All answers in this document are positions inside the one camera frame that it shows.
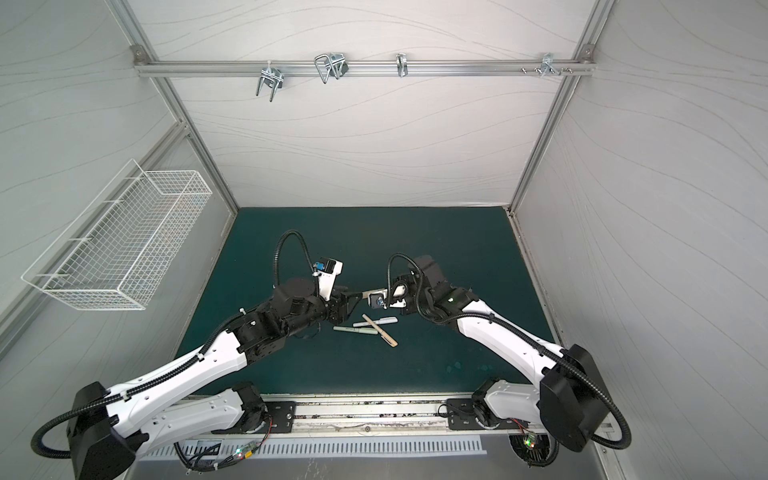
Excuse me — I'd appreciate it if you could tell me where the metal U-bolt clamp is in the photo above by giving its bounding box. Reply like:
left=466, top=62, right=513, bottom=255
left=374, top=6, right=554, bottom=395
left=255, top=65, right=284, bottom=102

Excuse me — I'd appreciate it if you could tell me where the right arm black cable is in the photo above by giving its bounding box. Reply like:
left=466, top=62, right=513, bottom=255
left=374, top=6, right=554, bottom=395
left=509, top=431, right=560, bottom=469

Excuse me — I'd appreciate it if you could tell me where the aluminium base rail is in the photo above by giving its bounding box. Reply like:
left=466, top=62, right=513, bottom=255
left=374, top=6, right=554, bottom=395
left=119, top=392, right=614, bottom=442

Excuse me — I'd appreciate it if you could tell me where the white pen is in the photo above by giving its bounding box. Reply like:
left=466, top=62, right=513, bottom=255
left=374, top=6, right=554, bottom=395
left=352, top=316, right=399, bottom=328

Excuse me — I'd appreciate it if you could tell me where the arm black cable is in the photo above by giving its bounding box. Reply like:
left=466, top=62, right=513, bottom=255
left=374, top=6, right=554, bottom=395
left=509, top=431, right=560, bottom=469
left=173, top=413, right=274, bottom=474

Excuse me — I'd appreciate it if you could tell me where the metal U-bolt hook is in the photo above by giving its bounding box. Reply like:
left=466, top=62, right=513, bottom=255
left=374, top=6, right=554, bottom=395
left=314, top=53, right=349, bottom=84

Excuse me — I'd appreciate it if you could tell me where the metal hook bracket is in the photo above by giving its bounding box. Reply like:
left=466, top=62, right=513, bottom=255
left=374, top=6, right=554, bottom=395
left=520, top=53, right=573, bottom=77

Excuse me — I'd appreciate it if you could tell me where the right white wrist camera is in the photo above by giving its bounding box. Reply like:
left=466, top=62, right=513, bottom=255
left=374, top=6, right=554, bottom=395
left=365, top=285, right=407, bottom=309

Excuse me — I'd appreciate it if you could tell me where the aluminium crossbar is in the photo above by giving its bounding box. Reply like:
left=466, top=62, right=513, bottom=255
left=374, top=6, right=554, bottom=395
left=134, top=57, right=597, bottom=78

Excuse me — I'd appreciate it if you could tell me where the green table mat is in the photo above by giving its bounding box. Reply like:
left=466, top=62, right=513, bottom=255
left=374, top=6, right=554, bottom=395
left=180, top=207, right=552, bottom=395

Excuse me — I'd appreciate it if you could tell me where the yellow beige pen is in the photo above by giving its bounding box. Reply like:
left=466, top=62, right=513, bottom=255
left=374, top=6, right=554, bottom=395
left=362, top=314, right=398, bottom=348

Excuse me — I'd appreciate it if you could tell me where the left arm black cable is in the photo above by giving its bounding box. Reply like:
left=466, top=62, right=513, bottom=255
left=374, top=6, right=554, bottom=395
left=173, top=413, right=274, bottom=474

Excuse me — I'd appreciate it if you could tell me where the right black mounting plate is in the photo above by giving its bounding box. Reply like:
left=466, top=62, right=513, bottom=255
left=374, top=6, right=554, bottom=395
left=437, top=398, right=519, bottom=431

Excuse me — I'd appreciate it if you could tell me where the black mounting plate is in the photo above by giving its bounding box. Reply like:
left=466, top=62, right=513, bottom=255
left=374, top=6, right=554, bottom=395
left=437, top=398, right=519, bottom=431
left=238, top=401, right=297, bottom=434

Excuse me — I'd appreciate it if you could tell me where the white wire basket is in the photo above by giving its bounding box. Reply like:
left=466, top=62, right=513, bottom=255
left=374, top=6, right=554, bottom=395
left=21, top=159, right=212, bottom=311

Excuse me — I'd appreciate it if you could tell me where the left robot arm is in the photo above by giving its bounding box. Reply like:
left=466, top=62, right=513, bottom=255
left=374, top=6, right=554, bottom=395
left=30, top=278, right=361, bottom=479

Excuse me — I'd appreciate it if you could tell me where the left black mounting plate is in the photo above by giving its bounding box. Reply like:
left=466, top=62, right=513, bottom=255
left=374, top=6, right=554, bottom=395
left=238, top=401, right=297, bottom=434

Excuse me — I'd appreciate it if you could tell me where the white slotted cable duct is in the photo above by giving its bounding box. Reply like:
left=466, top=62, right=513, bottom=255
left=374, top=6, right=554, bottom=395
left=141, top=435, right=487, bottom=461

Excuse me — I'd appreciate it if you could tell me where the light green pen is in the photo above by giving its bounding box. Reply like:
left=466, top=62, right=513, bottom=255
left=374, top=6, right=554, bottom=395
left=333, top=326, right=379, bottom=335

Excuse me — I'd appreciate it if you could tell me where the small metal bracket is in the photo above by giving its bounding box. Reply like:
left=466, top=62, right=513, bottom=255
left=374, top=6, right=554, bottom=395
left=395, top=53, right=408, bottom=78

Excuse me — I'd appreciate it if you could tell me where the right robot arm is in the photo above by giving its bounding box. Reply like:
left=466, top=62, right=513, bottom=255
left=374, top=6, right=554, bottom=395
left=367, top=255, right=632, bottom=452

